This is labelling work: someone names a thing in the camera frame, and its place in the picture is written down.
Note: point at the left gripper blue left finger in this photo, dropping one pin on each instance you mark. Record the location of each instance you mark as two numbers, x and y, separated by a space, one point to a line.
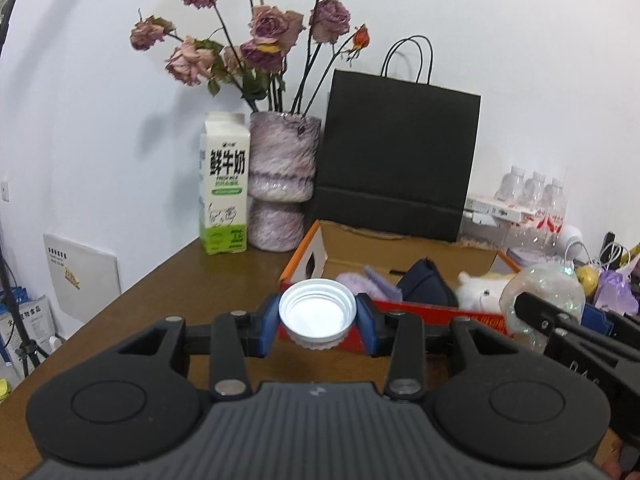
268 321

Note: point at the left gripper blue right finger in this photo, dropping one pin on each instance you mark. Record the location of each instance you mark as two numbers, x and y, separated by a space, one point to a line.
369 323

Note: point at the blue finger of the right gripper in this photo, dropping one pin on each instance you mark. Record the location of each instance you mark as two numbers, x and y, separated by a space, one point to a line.
596 320

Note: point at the purple drawstring fabric pouch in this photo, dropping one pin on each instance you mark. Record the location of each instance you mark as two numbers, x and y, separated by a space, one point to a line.
370 282

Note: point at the white plastic jar lid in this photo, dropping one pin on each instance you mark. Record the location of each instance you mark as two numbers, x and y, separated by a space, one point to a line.
317 313

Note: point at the clear iridescent plastic ball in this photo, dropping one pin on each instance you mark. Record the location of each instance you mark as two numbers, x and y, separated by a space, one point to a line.
532 299

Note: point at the purple tissue pack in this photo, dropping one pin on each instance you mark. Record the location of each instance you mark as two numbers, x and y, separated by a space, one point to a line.
614 290

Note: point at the yellow green apple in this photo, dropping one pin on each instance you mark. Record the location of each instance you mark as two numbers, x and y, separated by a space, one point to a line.
588 277

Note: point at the dark navy fabric pouch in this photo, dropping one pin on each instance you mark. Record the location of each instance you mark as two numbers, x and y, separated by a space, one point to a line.
423 284

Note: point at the red orange cardboard box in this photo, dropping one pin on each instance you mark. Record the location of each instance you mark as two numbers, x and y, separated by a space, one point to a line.
329 249

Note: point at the small white round fan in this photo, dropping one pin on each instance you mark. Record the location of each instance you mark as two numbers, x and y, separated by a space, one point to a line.
570 244

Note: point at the white floral tin box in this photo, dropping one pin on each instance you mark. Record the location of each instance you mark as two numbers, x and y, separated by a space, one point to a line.
524 258

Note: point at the white plush toy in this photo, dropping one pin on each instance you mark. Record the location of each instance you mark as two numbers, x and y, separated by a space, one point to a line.
481 294

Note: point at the right clear water bottle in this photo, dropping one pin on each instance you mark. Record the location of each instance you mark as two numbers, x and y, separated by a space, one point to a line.
553 203

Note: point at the clear water bottle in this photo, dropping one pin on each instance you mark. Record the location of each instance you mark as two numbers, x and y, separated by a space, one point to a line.
532 190
511 186
553 203

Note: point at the clear plastic food container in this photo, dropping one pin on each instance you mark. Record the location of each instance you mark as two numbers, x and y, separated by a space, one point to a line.
483 230

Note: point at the middle clear water bottle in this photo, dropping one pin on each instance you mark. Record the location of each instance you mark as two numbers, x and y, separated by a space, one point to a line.
532 190

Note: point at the white flat carton box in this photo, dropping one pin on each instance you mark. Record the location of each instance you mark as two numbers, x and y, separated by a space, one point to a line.
499 209

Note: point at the left clear water bottle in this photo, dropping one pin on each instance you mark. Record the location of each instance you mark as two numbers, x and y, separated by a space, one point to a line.
511 186

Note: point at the black paper shopping bag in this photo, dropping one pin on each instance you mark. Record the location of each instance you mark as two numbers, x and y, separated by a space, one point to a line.
396 155

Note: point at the white green milk carton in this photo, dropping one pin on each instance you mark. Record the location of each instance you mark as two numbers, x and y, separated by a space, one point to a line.
223 164

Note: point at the purple white ceramic vase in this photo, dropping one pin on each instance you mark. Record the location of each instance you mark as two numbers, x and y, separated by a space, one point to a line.
283 163

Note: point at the dried pink rose bouquet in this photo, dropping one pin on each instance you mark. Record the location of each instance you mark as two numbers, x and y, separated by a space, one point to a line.
273 64

